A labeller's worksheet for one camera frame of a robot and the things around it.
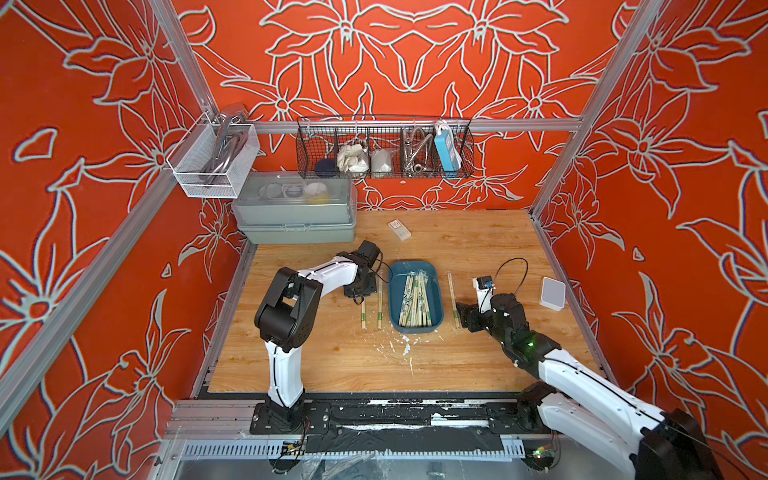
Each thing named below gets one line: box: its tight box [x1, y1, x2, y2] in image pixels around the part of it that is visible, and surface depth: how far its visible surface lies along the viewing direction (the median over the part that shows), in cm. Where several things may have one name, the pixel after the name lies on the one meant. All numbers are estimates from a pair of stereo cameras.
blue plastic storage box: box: [388, 260, 444, 334], surface depth 95 cm
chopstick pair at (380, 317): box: [377, 276, 384, 330], surface depth 95 cm
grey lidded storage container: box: [231, 171, 358, 244], surface depth 103 cm
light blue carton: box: [434, 120, 463, 172], surface depth 89 cm
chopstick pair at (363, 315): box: [361, 296, 367, 333], surface depth 94 cm
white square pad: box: [540, 276, 566, 311], surface depth 96 cm
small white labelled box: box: [387, 218, 412, 241], surface depth 116 cm
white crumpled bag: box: [337, 143, 370, 173], surface depth 92 cm
